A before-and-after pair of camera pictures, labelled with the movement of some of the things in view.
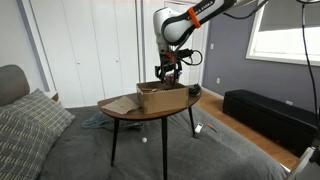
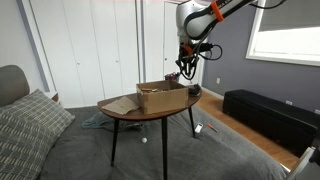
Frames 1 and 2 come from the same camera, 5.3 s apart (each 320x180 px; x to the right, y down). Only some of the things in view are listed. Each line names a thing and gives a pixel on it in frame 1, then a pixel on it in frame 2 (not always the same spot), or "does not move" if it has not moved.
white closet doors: (92, 51) does not move
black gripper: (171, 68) → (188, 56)
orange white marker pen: (212, 127) does not move
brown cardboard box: (154, 97) does not move
